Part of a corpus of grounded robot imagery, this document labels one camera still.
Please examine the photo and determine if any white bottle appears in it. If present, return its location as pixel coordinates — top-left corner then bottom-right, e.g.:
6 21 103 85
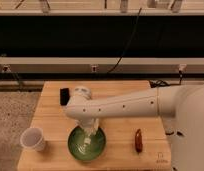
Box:
83 135 92 150

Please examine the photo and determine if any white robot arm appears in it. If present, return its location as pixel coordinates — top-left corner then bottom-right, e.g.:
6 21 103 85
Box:
65 84 204 171

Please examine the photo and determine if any green ceramic bowl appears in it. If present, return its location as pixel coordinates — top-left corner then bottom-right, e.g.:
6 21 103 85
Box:
68 126 106 162

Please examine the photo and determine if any black rectangular block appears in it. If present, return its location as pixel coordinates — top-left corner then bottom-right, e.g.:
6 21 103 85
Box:
60 88 70 106

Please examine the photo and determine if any white paper cup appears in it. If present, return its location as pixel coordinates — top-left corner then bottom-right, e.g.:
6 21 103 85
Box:
20 127 46 151

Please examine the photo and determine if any black hanging cable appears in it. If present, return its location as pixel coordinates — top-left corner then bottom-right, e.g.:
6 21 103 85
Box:
106 7 143 74

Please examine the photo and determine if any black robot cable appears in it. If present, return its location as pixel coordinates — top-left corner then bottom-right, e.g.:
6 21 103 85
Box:
148 79 173 89

